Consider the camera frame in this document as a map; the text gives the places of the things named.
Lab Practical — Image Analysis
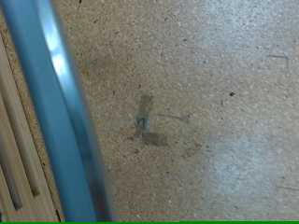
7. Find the glass oven door grey handle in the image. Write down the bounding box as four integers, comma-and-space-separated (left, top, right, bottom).
0, 0, 118, 222

